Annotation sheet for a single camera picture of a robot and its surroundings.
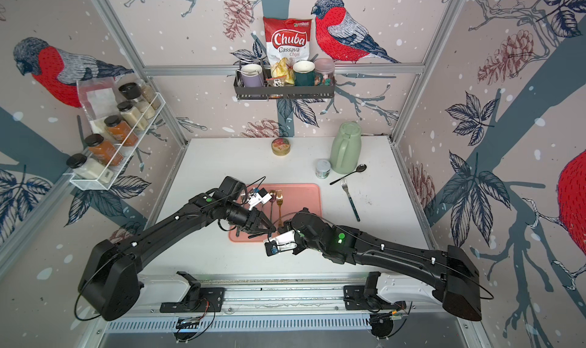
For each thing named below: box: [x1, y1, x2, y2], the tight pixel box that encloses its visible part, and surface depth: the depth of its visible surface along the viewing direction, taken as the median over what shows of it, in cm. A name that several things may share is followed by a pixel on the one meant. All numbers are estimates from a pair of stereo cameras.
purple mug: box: [241, 63, 265, 87], surface depth 84 cm
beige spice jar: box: [116, 100, 149, 131], surface depth 78 cm
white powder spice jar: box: [66, 152, 115, 184], surface depth 63 cm
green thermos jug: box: [329, 120, 362, 175], surface depth 94 cm
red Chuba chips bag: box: [262, 16, 313, 86], surface depth 82 cm
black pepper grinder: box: [118, 82, 143, 104], surface depth 80 cm
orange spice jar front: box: [83, 133, 124, 167], surface depth 68 cm
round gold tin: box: [270, 137, 291, 157], surface depth 117 cm
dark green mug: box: [293, 60, 324, 87], surface depth 84 cm
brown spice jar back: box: [141, 83, 161, 110], surface depth 87 cm
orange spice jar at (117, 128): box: [103, 114, 139, 147], surface depth 73 cm
